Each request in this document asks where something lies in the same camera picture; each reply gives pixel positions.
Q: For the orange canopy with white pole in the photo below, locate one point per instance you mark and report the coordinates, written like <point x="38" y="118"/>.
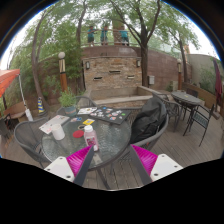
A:
<point x="7" y="78"/>

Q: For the white sticker sheet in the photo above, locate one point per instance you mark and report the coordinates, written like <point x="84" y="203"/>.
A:
<point x="86" y="110"/>

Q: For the pink juice bottle white cap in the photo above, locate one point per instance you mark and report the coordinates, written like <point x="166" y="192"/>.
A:
<point x="90" y="137"/>

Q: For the round dark patio table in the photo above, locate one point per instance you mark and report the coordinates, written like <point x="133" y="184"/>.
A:
<point x="186" y="97"/>

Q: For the small colourful card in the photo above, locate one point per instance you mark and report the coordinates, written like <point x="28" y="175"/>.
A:
<point x="76" y="119"/>

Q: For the black laptop with stickers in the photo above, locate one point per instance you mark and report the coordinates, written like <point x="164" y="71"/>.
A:
<point x="111" y="115"/>

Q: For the tree beside stone wall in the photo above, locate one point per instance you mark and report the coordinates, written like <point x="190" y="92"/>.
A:
<point x="144" y="66"/>

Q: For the grey electrical box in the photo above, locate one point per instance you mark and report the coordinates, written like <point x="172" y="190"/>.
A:
<point x="151" y="80"/>

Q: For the silver laptop with stickers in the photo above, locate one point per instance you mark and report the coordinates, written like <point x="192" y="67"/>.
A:
<point x="55" y="122"/>

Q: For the white ceramic cup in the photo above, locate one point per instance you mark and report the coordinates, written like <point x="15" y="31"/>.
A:
<point x="58" y="132"/>

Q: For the leaning tree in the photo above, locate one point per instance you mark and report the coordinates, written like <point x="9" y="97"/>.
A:
<point x="34" y="66"/>

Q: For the blue yellow striped cone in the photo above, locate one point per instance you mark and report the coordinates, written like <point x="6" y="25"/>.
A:
<point x="40" y="106"/>

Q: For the green plant in teal pot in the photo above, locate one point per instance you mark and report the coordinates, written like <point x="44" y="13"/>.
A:
<point x="68" y="100"/>

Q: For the wooden bench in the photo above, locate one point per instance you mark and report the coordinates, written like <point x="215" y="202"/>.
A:
<point x="15" y="110"/>

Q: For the yellow card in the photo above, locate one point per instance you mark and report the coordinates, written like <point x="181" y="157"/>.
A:
<point x="88" y="122"/>

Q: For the black metal chair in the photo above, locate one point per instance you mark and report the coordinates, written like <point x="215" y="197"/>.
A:
<point x="200" y="120"/>

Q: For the wall lantern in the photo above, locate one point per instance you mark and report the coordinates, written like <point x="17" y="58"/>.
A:
<point x="138" y="63"/>
<point x="88" y="65"/>

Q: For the wooden lamp post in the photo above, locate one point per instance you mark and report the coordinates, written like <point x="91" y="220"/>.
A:
<point x="179" y="76"/>

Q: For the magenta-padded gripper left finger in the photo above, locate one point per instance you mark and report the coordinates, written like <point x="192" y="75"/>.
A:
<point x="58" y="166"/>

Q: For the flat round red coaster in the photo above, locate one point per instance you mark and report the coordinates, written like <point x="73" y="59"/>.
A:
<point x="78" y="134"/>

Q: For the grey metal chair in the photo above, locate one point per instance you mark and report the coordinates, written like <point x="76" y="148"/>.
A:
<point x="173" y="108"/>

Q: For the striped lamp post white globe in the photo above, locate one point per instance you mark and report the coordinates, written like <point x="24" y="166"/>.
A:
<point x="62" y="75"/>

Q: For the person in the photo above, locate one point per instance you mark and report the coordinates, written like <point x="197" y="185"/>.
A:
<point x="104" y="35"/>
<point x="91" y="35"/>
<point x="124" y="36"/>

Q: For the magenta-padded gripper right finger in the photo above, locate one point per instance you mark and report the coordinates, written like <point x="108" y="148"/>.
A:
<point x="165" y="166"/>

